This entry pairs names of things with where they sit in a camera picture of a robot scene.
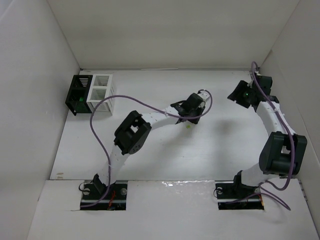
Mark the white slatted container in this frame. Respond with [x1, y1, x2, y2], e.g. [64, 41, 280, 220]
[86, 74, 117, 115]

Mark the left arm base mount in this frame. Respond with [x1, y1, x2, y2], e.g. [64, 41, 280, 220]
[78, 180, 128, 211]

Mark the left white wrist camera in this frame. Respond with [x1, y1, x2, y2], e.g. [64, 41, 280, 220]
[197, 91, 210, 102]

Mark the aluminium rail right side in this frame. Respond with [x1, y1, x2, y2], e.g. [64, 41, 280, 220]
[249, 69, 276, 131]

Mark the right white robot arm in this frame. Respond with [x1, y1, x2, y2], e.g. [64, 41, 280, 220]
[228, 72, 308, 192]

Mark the black slatted container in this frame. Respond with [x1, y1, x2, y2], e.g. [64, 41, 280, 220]
[65, 75, 93, 116]

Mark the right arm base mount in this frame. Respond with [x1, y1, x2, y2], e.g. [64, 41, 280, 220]
[213, 180, 265, 210]

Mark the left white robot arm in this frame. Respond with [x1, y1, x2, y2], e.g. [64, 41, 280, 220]
[92, 89, 212, 195]

